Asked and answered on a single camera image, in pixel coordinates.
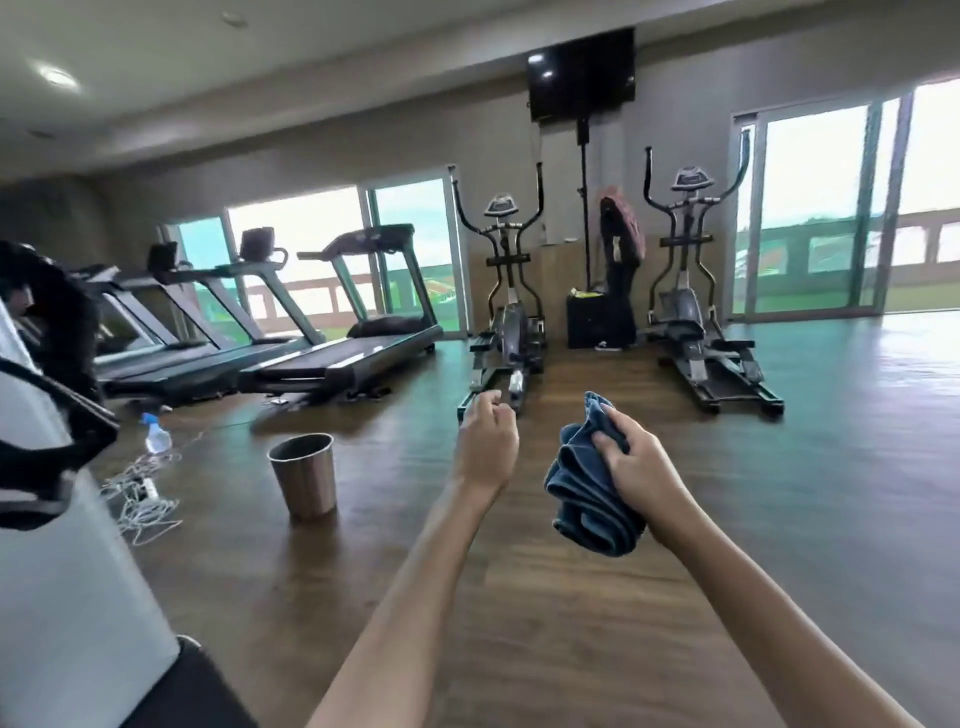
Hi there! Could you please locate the black padded seat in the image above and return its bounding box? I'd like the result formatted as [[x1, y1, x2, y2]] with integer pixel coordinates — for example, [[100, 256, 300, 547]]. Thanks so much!
[[127, 634, 258, 728]]

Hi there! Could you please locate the tangled white cable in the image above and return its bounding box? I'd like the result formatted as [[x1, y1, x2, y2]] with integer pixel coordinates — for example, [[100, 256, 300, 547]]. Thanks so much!
[[99, 448, 185, 548]]

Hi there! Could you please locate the black speaker stand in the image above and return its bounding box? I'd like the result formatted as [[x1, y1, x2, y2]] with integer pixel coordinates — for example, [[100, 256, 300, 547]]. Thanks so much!
[[574, 115, 595, 295]]

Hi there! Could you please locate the metal waste bin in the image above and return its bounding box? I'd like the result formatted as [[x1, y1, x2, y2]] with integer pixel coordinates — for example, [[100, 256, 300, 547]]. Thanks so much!
[[267, 432, 338, 522]]

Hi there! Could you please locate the black wall television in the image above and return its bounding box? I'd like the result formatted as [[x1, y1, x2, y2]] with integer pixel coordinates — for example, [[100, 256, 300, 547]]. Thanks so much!
[[526, 27, 638, 124]]

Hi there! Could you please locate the black treadmill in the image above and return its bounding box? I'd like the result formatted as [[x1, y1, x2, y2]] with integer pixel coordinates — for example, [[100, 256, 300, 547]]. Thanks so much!
[[237, 222, 444, 399], [96, 226, 320, 400], [71, 240, 226, 360]]

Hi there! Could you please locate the grey elliptical trainer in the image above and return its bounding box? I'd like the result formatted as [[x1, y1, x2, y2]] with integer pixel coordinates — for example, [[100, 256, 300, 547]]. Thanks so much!
[[449, 161, 549, 426], [642, 133, 787, 418]]

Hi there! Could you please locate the clear spray bottle blue nozzle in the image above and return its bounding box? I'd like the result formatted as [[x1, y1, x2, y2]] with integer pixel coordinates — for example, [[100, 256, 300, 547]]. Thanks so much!
[[139, 411, 174, 456]]

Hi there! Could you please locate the person's right forearm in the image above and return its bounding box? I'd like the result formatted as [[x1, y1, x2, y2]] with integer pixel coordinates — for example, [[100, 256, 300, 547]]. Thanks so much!
[[654, 506, 925, 728]]

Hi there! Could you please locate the black speaker box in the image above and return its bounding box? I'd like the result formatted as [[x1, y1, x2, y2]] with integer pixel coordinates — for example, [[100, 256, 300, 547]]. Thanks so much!
[[565, 291, 639, 351]]

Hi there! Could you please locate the white and black gym machine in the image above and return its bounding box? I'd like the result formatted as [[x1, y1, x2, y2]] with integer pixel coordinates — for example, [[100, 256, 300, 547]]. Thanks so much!
[[0, 240, 183, 728]]

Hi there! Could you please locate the blue cloth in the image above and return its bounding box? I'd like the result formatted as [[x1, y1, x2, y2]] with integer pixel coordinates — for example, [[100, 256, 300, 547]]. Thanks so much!
[[543, 390, 651, 559]]

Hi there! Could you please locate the person's left forearm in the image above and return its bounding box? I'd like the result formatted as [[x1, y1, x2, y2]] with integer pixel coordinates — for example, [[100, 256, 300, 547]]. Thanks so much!
[[306, 478, 511, 728]]

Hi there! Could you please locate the person's left hand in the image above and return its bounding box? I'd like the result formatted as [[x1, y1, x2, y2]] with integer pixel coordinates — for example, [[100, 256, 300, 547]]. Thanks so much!
[[452, 390, 522, 497]]

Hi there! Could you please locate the person's right hand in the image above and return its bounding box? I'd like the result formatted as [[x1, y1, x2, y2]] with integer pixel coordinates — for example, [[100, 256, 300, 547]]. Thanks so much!
[[587, 405, 703, 549]]

